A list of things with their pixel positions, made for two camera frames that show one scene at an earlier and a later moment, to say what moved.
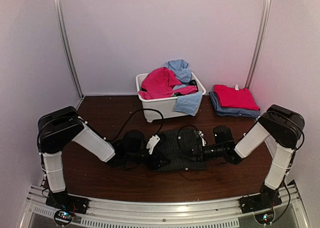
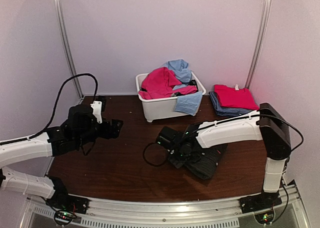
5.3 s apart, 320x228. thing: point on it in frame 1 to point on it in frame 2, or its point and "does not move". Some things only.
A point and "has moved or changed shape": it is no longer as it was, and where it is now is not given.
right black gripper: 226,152 to 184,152
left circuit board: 63,217 does not move
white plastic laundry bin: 161,108 does not move
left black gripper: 155,162 to 114,130
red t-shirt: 229,97 does not move
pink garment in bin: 159,83 does not move
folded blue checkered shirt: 250,113 does not move
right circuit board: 264,218 does not move
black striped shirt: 184,148 has moved or changed shape
